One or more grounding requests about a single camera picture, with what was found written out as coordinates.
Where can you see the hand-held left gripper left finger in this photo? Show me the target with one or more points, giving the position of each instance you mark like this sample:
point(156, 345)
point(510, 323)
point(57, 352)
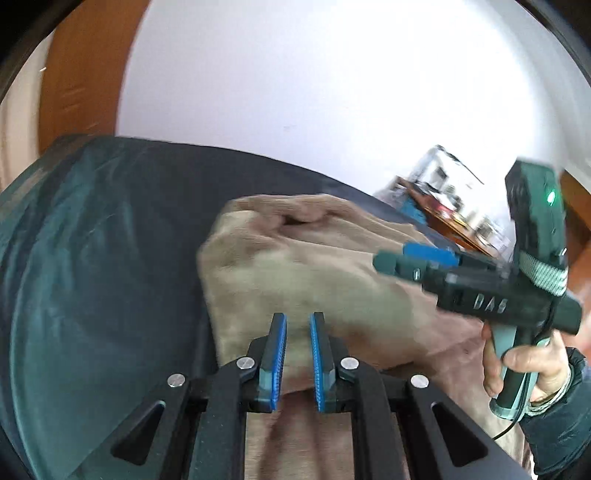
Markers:
point(279, 360)

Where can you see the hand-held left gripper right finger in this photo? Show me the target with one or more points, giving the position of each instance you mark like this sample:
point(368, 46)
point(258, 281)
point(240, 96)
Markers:
point(317, 364)

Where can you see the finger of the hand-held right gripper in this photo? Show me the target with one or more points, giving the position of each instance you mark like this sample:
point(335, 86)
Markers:
point(401, 264)
point(425, 251)

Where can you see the brown fleece garment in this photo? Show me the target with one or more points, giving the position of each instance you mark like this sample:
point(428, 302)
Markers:
point(300, 277)

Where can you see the person's right forearm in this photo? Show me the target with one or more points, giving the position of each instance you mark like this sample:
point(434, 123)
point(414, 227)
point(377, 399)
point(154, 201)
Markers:
point(563, 429)

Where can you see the person's right hand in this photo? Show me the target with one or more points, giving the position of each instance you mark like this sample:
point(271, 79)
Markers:
point(549, 364)

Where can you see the wooden desk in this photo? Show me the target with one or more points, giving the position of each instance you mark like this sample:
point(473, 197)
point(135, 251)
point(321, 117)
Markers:
point(455, 228)

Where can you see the blue crate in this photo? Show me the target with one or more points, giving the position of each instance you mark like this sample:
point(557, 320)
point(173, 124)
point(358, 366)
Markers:
point(412, 210)

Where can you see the dark bed sheet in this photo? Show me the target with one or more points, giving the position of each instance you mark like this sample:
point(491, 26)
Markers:
point(115, 277)

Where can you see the wooden door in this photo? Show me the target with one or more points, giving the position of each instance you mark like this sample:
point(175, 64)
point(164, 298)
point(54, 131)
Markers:
point(78, 92)

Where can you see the beige curtain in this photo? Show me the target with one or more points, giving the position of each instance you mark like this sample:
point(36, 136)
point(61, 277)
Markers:
point(18, 129)

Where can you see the wooden door frame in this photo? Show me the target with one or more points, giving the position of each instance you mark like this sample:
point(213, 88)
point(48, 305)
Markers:
point(577, 207)

